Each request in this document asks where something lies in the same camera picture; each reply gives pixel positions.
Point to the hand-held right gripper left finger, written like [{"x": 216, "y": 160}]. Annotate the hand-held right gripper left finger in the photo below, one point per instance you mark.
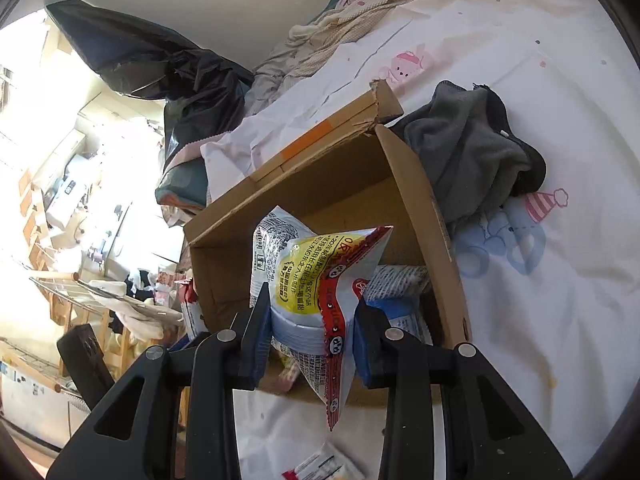
[{"x": 259, "y": 345}]

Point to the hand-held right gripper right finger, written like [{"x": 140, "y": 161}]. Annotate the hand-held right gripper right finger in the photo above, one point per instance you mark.
[{"x": 367, "y": 360}]

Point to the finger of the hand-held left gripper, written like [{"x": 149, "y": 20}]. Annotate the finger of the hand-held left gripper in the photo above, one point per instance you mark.
[{"x": 182, "y": 344}]

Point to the clear yellow red snack packet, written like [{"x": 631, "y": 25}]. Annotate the clear yellow red snack packet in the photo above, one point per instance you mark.
[{"x": 310, "y": 285}]

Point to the brown cardboard box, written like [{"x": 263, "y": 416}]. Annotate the brown cardboard box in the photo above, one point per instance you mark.
[{"x": 350, "y": 180}]

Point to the red and white snack packet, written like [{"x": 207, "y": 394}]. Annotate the red and white snack packet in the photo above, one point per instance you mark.
[{"x": 192, "y": 305}]

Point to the white storage box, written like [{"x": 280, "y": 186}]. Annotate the white storage box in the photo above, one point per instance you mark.
[{"x": 35, "y": 400}]

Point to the white cloth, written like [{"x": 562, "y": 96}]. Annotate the white cloth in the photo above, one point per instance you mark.
[{"x": 130, "y": 305}]

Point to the blue and white snack packet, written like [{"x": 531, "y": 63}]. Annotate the blue and white snack packet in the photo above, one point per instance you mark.
[{"x": 400, "y": 285}]

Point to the wooden drying rack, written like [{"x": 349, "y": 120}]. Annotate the wooden drying rack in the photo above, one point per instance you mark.
[{"x": 55, "y": 280}]

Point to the white red-label snack packet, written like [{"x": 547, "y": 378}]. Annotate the white red-label snack packet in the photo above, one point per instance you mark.
[{"x": 322, "y": 465}]

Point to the teal pillow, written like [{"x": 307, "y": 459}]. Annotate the teal pillow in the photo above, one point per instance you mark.
[{"x": 182, "y": 187}]

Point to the white printed bed sheet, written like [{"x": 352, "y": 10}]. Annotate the white printed bed sheet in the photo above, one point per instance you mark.
[{"x": 540, "y": 285}]

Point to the grey and black garment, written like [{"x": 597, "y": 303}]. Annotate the grey and black garment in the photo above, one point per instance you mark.
[{"x": 475, "y": 160}]

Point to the black plastic bag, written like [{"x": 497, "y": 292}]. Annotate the black plastic bag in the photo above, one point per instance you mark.
[{"x": 165, "y": 75}]

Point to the beige crumpled blanket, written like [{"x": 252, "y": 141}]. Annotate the beige crumpled blanket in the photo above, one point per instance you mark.
[{"x": 330, "y": 30}]

